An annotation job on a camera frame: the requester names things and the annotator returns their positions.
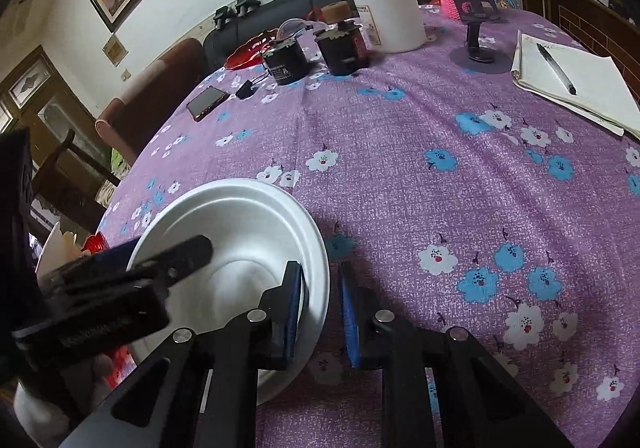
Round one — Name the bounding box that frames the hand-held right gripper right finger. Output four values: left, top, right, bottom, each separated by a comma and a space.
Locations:
339, 260, 576, 448

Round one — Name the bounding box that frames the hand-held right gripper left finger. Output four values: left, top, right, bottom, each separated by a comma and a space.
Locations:
60, 260, 306, 448

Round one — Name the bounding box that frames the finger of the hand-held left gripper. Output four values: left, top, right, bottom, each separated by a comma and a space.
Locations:
125, 234, 215, 288
37, 237, 143, 286

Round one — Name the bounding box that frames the medium white bowl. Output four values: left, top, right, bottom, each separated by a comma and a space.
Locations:
125, 178, 331, 406

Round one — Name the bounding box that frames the person's left hand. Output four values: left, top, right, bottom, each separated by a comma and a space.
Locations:
14, 353, 118, 435

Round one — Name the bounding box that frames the red patterned plastic plate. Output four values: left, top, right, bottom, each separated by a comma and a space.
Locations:
81, 233, 138, 390

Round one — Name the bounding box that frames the dark wooden chair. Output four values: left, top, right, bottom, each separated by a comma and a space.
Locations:
30, 128, 122, 234

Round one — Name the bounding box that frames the dark smartphone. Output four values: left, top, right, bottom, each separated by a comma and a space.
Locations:
186, 85, 231, 123

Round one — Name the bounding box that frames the brown upholstered chair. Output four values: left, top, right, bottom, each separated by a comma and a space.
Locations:
95, 37, 211, 168

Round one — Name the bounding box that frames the small black charger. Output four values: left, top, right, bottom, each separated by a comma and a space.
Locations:
235, 78, 266, 101

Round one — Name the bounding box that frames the wooden framed door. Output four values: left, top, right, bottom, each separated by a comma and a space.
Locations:
0, 44, 98, 164

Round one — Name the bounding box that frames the red glossy plate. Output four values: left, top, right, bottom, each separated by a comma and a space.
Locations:
225, 30, 278, 73

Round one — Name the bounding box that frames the black round jar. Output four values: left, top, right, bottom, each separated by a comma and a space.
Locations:
261, 39, 308, 87

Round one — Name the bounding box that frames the clear plastic lid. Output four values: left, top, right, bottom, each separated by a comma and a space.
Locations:
276, 18, 313, 43

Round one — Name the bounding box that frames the dark jar with cork lid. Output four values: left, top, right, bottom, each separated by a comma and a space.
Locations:
314, 2, 372, 77

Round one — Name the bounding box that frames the white plastic jar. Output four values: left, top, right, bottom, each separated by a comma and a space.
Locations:
349, 0, 428, 54

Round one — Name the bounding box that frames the black pen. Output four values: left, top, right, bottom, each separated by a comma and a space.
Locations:
536, 43, 577, 96

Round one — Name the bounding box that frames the black phone stand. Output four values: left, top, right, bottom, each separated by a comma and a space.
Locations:
440, 0, 516, 75

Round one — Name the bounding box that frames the white notebook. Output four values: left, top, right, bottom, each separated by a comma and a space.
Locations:
510, 30, 640, 140

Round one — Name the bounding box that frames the small wall plaque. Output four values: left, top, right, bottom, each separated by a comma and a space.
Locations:
102, 34, 130, 68

